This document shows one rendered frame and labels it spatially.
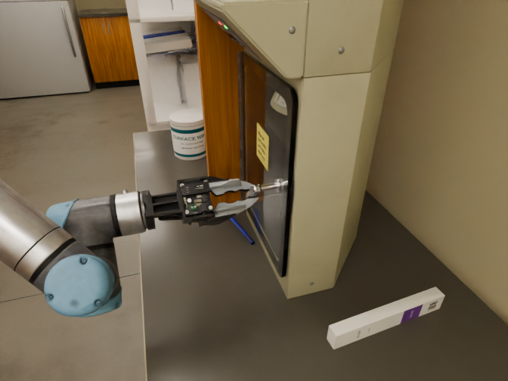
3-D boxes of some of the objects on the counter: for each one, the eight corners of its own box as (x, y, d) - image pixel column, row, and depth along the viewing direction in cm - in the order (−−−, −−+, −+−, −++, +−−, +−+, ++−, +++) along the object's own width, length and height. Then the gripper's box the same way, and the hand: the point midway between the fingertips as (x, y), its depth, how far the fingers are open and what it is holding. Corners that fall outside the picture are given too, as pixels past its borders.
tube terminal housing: (324, 199, 109) (369, -140, 67) (388, 274, 83) (525, -204, 41) (246, 213, 102) (240, -151, 61) (287, 300, 76) (327, -233, 35)
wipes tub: (205, 143, 142) (202, 106, 134) (212, 158, 131) (209, 119, 123) (172, 147, 139) (167, 110, 130) (176, 162, 128) (171, 123, 120)
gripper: (147, 236, 58) (271, 213, 63) (137, 177, 60) (258, 159, 65) (150, 239, 66) (259, 218, 72) (142, 187, 68) (249, 171, 73)
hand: (249, 194), depth 71 cm, fingers closed, pressing on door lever
